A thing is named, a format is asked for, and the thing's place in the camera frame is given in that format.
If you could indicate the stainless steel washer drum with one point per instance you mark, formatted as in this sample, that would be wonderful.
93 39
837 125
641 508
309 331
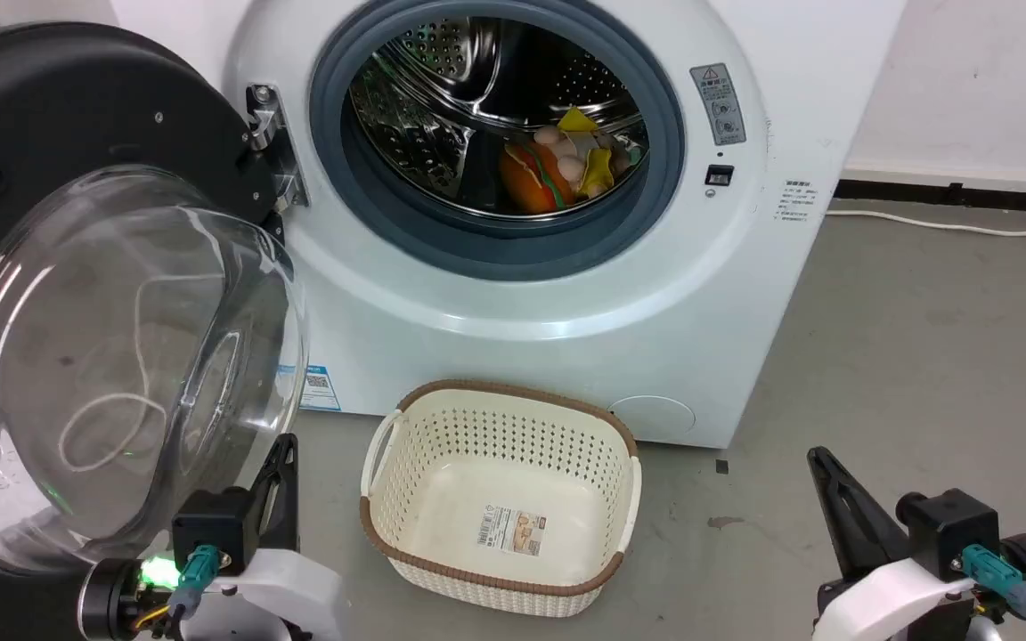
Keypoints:
442 125

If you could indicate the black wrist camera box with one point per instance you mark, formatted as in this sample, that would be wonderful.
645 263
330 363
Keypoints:
215 530
949 530

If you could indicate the black washer door glass bowl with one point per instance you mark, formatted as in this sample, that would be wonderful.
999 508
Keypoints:
77 107

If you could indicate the metal door hinge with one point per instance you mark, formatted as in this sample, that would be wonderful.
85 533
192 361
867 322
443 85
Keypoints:
278 151

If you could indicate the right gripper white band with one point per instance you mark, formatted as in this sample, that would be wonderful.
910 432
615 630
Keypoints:
887 605

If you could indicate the black door latch socket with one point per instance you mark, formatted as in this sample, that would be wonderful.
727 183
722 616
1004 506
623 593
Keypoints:
719 175

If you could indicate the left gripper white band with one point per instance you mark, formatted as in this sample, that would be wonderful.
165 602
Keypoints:
290 596

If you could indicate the white front-load washing machine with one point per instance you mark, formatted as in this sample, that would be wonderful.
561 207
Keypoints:
566 356

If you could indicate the grey warning sticker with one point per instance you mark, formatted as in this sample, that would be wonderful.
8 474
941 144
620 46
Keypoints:
718 102

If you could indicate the blue QR code sticker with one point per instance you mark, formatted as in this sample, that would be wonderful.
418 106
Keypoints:
319 387

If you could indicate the black baseboard strip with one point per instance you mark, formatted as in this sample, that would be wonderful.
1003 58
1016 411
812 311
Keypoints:
967 197

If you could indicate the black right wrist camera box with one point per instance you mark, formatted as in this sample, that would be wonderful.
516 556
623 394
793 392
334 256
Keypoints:
949 530

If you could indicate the small printed text sticker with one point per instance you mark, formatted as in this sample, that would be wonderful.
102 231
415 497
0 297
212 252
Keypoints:
796 200

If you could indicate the orange hamburger plush toy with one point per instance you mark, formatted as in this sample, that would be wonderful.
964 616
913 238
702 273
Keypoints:
531 182

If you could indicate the white laundry basket brown rim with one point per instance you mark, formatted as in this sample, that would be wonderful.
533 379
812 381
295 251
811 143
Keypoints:
495 499

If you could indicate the pink doll yellow clothes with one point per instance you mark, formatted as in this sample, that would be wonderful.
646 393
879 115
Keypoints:
580 151

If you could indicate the paper barcode label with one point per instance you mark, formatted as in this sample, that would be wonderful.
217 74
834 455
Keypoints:
509 531

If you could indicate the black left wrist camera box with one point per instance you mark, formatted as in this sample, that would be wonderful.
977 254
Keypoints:
215 530

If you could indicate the round white filter cover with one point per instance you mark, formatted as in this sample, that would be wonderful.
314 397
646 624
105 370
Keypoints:
651 420

